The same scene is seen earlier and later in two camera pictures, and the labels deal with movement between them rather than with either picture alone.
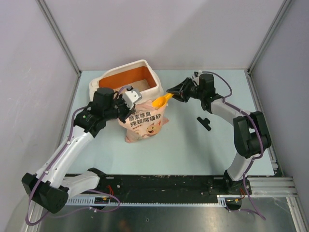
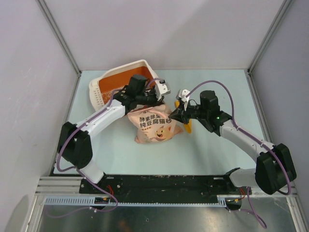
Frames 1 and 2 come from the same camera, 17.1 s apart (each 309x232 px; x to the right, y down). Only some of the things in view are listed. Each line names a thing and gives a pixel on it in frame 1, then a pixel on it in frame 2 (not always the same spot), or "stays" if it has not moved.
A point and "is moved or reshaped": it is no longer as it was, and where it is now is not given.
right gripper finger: (180, 91) → (179, 115)
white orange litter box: (139, 74) stays
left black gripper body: (119, 109) → (149, 99)
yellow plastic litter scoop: (160, 102) → (188, 125)
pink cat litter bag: (146, 122) is moved or reshaped
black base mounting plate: (163, 185) stays
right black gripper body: (194, 91) → (196, 111)
